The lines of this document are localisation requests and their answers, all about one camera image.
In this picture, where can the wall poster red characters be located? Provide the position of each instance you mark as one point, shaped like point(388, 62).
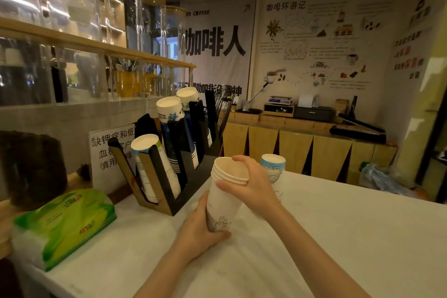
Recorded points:
point(408, 46)

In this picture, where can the person's right forearm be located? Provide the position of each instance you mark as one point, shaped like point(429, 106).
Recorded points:
point(314, 259)

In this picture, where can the yellow container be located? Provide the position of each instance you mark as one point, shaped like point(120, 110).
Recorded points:
point(124, 83)

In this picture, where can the wooden shelf board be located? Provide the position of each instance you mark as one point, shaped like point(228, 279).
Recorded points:
point(87, 44)

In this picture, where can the black upright stand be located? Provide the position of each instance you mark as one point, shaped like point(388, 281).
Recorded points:
point(353, 107)

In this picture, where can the person's left hand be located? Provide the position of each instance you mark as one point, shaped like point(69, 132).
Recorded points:
point(193, 231)

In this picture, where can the black sealing machine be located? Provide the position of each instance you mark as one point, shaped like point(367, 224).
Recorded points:
point(356, 133)

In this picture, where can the green tissue pack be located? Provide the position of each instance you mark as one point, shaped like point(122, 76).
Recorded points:
point(63, 224)

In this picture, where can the brown paper bag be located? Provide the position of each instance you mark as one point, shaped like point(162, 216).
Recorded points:
point(340, 105)

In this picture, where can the digital scale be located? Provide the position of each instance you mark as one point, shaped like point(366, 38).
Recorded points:
point(280, 101)

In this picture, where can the black metal shelving rack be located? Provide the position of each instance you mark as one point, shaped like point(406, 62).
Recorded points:
point(429, 149)

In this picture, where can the person's right hand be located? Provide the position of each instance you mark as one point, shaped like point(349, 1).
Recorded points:
point(258, 193)

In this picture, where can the black printer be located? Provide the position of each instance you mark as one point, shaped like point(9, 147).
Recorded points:
point(313, 114)

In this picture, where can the wooden counter cabinet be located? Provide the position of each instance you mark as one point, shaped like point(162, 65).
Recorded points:
point(297, 147)

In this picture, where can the glass jar wooden lid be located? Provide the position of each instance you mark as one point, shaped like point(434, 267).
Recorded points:
point(173, 32)
point(122, 11)
point(152, 22)

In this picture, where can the white notice sign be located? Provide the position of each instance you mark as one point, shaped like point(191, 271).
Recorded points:
point(104, 161)

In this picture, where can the small wooden box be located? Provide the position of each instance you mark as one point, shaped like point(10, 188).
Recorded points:
point(278, 110)

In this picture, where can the white banner black characters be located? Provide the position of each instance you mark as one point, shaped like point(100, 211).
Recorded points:
point(216, 67)

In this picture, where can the clear plastic bag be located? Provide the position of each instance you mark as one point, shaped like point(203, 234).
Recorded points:
point(384, 180)

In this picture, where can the black wooden cup dispenser rack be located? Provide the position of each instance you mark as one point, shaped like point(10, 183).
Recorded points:
point(188, 189)

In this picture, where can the white illustrated poster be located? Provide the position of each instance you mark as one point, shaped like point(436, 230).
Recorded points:
point(307, 81)

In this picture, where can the dark glass bottle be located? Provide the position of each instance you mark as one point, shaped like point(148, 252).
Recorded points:
point(59, 81)

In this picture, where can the stack of white paper cups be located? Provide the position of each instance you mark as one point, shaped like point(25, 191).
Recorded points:
point(145, 142)

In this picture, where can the white desk lamp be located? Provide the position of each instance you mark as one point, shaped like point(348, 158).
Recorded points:
point(246, 105)

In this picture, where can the dark brown jar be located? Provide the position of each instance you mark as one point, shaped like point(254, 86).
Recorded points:
point(33, 168)

